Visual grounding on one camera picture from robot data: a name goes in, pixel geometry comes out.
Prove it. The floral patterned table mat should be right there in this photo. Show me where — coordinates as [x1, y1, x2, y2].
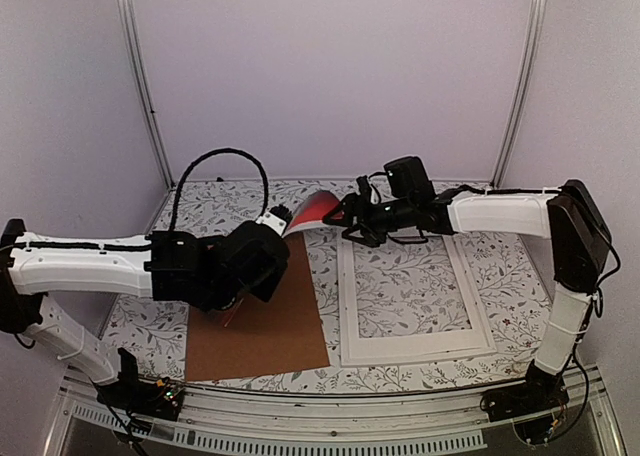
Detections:
[92, 178, 569, 396]

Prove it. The red sunset photo print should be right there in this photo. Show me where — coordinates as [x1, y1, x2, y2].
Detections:
[284, 190, 339, 236]

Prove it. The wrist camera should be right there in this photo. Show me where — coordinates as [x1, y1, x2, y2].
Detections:
[256, 204, 293, 236]
[356, 175, 373, 202]

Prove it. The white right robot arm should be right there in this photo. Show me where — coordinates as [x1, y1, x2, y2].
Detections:
[323, 156, 617, 412]

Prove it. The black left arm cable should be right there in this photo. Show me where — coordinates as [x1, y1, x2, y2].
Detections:
[169, 148, 270, 232]

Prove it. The front aluminium rail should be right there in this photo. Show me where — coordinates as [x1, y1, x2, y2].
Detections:
[57, 360, 609, 452]

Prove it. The right aluminium corner post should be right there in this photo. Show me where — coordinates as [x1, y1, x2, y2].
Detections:
[491, 0, 547, 187]

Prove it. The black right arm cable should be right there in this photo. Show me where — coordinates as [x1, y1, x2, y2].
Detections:
[569, 235, 621, 317]

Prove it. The brown cardboard backing board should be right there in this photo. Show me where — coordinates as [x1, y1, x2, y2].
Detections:
[185, 233, 329, 382]

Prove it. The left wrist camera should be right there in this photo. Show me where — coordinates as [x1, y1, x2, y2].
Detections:
[256, 204, 293, 236]

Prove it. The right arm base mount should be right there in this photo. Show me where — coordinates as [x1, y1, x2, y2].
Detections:
[479, 366, 569, 446]

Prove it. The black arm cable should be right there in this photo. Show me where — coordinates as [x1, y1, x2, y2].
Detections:
[569, 235, 621, 317]
[169, 148, 270, 232]

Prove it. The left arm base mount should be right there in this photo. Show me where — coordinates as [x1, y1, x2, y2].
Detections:
[97, 348, 184, 421]

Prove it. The left aluminium corner post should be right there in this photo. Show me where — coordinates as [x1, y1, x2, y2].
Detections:
[116, 0, 175, 190]

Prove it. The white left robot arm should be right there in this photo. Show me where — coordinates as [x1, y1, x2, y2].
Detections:
[1, 213, 290, 410]

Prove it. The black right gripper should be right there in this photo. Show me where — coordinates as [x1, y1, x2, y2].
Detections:
[322, 193, 415, 248]

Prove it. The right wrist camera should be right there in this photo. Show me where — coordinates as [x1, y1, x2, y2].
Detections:
[356, 175, 373, 202]

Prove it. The aluminium corner post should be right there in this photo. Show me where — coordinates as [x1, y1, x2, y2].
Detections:
[116, 0, 175, 190]
[491, 0, 547, 187]

